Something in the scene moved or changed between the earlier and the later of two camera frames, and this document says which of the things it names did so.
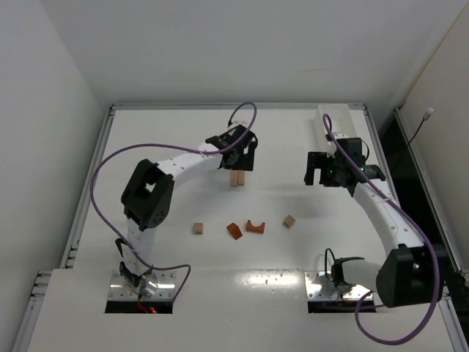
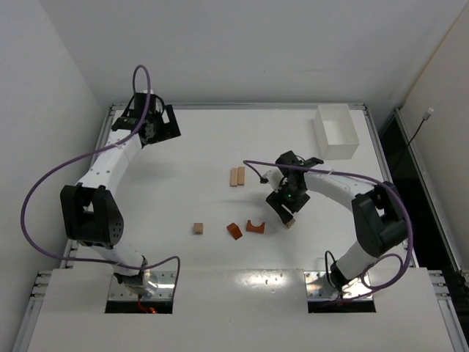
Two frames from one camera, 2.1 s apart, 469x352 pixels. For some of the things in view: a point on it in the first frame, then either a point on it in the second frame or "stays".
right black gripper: [319, 168] → [280, 202]
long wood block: [241, 177] stays
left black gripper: [243, 158] → [170, 119]
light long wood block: [234, 178] stays
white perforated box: [342, 126] stays
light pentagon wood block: [289, 221] stays
